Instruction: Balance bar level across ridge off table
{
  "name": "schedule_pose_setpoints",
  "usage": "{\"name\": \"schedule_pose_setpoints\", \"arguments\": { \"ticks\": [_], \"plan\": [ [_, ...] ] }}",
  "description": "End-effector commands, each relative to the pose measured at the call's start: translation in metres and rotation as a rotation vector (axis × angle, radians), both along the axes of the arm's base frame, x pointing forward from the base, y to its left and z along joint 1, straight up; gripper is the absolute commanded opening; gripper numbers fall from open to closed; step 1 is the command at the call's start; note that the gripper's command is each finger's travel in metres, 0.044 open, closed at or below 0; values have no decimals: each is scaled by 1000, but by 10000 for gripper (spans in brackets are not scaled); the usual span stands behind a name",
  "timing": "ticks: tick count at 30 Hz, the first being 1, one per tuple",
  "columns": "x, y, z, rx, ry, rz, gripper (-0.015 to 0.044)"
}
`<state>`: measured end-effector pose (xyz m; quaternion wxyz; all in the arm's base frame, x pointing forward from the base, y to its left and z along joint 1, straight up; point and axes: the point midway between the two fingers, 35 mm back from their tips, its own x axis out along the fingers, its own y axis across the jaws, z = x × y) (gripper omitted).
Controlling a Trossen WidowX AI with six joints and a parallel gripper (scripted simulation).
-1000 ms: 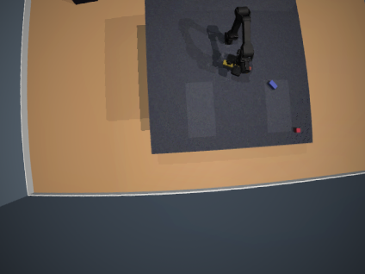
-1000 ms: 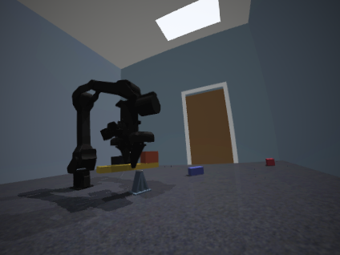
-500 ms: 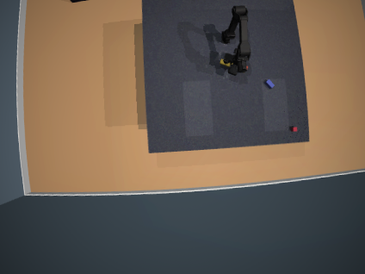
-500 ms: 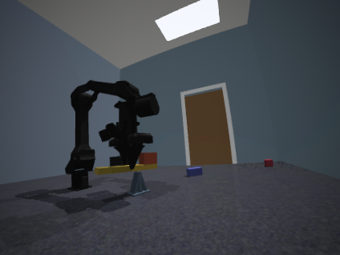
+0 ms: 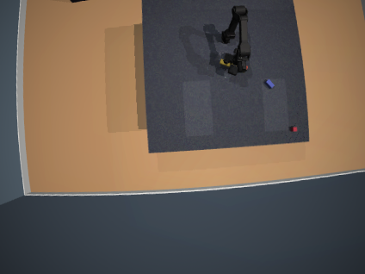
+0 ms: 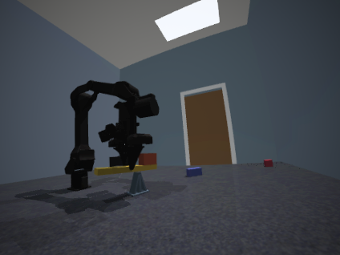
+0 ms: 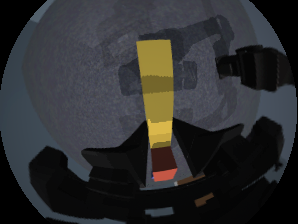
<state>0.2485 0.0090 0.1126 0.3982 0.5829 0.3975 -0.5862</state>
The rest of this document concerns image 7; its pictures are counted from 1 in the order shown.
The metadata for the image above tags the yellow bar with red block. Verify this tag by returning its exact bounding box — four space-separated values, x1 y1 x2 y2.
136 39 178 181

